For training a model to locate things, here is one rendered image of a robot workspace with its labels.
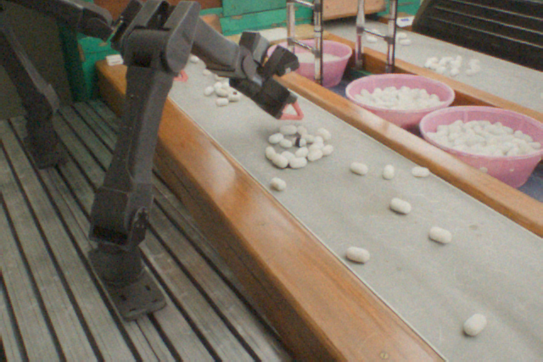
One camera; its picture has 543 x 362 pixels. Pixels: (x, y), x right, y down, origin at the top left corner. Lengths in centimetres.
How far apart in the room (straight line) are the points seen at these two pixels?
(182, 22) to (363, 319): 51
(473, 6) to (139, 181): 54
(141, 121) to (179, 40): 14
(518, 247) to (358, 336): 34
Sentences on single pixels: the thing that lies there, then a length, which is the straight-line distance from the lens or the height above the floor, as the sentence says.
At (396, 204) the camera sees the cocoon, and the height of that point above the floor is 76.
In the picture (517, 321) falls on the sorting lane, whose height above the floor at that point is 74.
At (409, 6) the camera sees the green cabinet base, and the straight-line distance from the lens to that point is 238.
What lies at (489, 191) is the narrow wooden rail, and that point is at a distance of 101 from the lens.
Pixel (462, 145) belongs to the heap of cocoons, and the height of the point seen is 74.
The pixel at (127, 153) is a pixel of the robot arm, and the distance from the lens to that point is 87.
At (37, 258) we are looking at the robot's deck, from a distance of 106.
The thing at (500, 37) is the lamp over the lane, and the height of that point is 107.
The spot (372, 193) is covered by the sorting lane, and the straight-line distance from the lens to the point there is 101.
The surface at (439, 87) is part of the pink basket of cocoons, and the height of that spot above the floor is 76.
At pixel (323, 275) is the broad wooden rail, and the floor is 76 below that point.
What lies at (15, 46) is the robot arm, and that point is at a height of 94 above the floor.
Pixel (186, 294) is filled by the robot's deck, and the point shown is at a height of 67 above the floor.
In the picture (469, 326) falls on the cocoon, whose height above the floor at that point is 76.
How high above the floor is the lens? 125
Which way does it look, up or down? 27 degrees down
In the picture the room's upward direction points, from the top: 2 degrees counter-clockwise
